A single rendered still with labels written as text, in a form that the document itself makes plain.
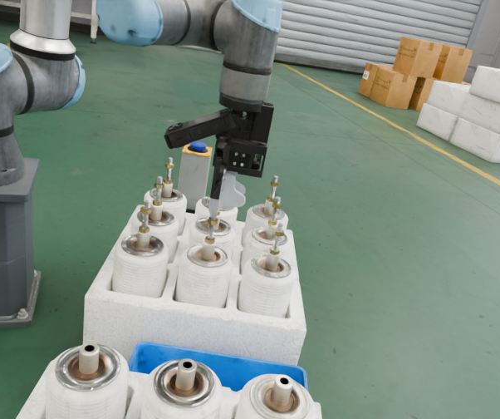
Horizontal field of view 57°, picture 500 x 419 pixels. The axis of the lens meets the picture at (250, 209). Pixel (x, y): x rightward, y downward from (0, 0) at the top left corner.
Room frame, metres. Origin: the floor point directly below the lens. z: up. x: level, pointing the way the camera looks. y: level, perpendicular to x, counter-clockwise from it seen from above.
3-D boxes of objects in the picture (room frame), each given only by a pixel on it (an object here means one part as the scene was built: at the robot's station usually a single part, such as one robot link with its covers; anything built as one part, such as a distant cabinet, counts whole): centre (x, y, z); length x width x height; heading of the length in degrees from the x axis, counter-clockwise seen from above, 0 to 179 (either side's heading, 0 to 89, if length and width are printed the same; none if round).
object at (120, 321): (0.85, 0.07, 0.09); 0.39 x 0.39 x 0.18; 4
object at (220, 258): (0.73, 0.06, 0.25); 0.08 x 0.08 x 0.01
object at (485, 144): (3.23, -1.56, 0.09); 0.39 x 0.39 x 0.18; 24
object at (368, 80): (4.84, -1.03, 0.15); 0.30 x 0.24 x 0.30; 109
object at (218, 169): (0.71, 0.06, 0.42); 0.05 x 0.02 x 0.09; 5
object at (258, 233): (0.86, -0.05, 0.25); 0.08 x 0.08 x 0.01
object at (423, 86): (4.64, -1.40, 0.15); 0.30 x 0.24 x 0.30; 21
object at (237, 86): (0.74, 0.05, 0.56); 0.08 x 0.08 x 0.05
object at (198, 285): (0.73, 0.06, 0.16); 0.10 x 0.10 x 0.18
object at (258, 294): (0.74, -0.06, 0.16); 0.10 x 0.10 x 0.18
